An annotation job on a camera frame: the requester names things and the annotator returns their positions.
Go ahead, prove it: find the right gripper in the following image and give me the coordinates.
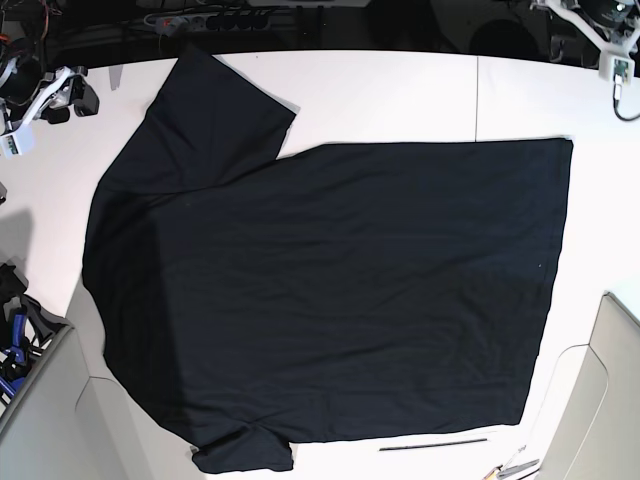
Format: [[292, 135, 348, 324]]
[[22, 66, 99, 123]]

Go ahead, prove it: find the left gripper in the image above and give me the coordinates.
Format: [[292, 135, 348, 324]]
[[549, 1, 639, 55]]

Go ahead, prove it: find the black T-shirt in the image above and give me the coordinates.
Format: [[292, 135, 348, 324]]
[[82, 47, 573, 474]]

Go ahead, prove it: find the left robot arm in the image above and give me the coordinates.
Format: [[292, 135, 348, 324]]
[[530, 0, 639, 56]]

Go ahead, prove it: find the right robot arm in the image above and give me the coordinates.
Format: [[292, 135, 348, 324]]
[[1, 1, 100, 133]]

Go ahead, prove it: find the white power strip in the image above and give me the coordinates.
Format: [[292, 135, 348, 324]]
[[143, 9, 273, 37]]

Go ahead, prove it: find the blue black clamps pile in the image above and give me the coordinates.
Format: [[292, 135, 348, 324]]
[[1, 263, 67, 407]]

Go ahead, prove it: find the grey panel left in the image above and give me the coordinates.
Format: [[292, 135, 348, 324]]
[[1, 326, 136, 479]]

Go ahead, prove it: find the grey panel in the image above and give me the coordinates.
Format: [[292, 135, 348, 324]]
[[1, 326, 136, 479], [538, 293, 639, 480]]

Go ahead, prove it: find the grey panel right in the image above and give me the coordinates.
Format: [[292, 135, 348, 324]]
[[538, 293, 639, 480]]

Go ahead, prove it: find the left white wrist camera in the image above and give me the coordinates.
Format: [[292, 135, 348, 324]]
[[598, 51, 635, 85]]

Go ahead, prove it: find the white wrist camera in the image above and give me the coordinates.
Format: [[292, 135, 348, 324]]
[[598, 51, 635, 85], [1, 125, 35, 158]]

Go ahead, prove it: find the braided camera cable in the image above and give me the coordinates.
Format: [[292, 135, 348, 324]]
[[612, 82, 640, 122]]

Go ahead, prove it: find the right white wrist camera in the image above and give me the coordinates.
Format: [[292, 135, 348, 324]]
[[1, 125, 35, 158]]

